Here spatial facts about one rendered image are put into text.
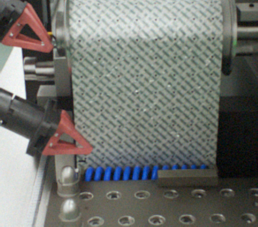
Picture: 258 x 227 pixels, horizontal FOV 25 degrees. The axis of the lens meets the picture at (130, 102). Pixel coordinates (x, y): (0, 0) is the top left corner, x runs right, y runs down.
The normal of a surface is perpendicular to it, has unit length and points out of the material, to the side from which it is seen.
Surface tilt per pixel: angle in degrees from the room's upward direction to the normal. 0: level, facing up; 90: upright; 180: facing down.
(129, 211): 0
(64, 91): 90
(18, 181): 0
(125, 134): 90
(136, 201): 0
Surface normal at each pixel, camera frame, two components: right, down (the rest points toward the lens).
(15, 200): -0.01, -0.92
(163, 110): 0.03, 0.40
